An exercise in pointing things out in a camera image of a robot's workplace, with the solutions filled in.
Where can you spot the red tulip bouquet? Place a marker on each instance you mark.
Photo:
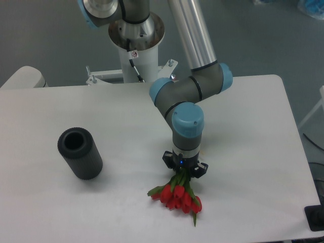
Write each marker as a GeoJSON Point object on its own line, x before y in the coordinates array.
{"type": "Point", "coordinates": [178, 194]}

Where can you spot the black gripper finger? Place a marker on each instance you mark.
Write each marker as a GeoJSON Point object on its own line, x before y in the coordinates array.
{"type": "Point", "coordinates": [169, 160]}
{"type": "Point", "coordinates": [198, 170]}

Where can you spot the white chair backrest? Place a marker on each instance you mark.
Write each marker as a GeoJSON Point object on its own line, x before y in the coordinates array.
{"type": "Point", "coordinates": [26, 77]}

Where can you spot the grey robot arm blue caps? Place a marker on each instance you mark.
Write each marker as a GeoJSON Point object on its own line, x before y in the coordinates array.
{"type": "Point", "coordinates": [176, 101]}

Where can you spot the black device at table corner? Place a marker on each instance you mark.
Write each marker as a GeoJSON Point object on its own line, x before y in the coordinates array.
{"type": "Point", "coordinates": [314, 215]}

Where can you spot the white frame at right edge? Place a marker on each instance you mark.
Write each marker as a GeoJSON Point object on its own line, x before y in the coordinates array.
{"type": "Point", "coordinates": [313, 110]}

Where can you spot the black ribbed cylindrical vase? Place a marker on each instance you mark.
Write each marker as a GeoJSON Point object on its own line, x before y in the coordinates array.
{"type": "Point", "coordinates": [77, 147]}

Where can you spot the white pedestal base brackets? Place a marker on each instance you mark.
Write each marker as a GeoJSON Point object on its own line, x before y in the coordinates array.
{"type": "Point", "coordinates": [117, 76]}

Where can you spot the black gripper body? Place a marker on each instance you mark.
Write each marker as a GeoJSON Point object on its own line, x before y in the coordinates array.
{"type": "Point", "coordinates": [184, 162]}

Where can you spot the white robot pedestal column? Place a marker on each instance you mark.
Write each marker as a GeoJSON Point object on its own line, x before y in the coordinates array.
{"type": "Point", "coordinates": [137, 44]}

